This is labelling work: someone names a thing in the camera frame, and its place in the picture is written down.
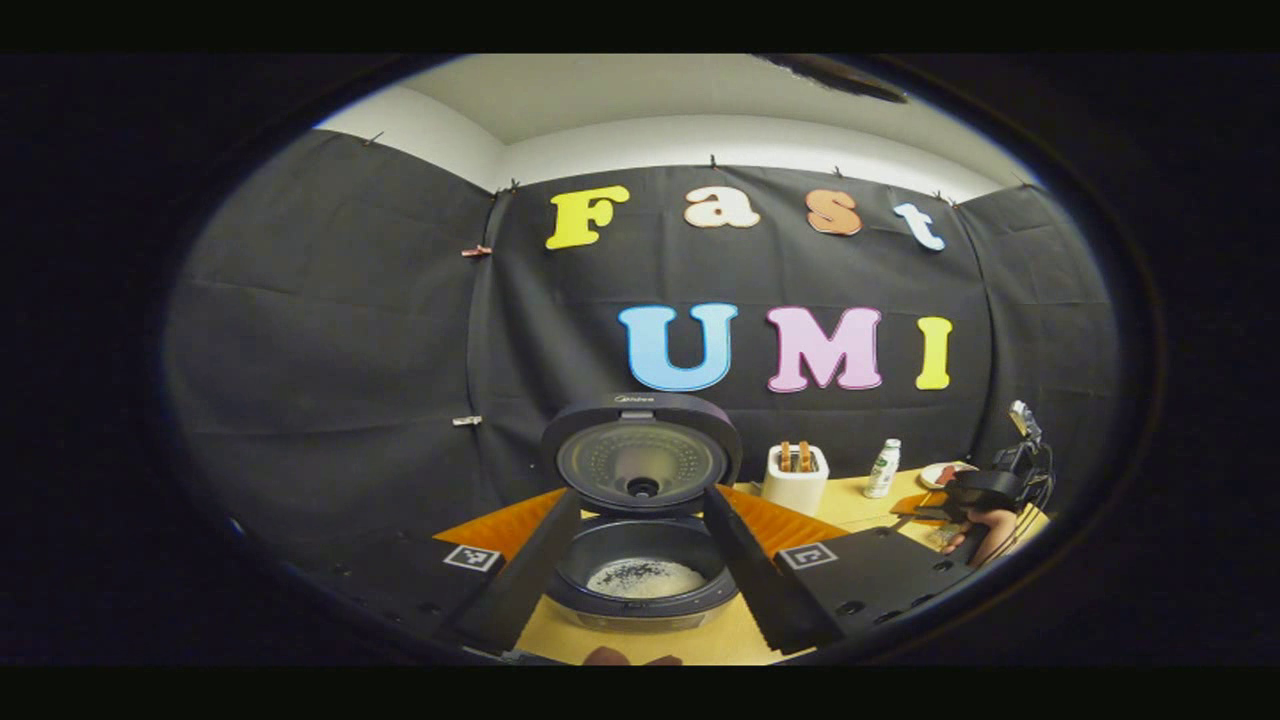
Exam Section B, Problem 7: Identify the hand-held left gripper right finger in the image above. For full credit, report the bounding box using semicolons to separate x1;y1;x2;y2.
703;484;976;656

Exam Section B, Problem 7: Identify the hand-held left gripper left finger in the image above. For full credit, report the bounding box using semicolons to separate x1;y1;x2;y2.
300;487;584;656

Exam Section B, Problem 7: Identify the speckled white rice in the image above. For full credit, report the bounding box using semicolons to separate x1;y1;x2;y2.
587;558;708;599

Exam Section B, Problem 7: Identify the dark grey rice cooker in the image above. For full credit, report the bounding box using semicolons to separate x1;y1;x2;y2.
540;392;744;633

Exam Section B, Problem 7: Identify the white drink bottle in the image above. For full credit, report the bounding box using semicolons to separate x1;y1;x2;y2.
864;438;902;499

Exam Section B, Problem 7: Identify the white toaster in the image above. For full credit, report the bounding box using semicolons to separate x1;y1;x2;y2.
760;441;831;517

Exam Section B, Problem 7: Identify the black backdrop cloth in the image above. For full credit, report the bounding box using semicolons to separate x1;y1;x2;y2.
165;130;1119;591

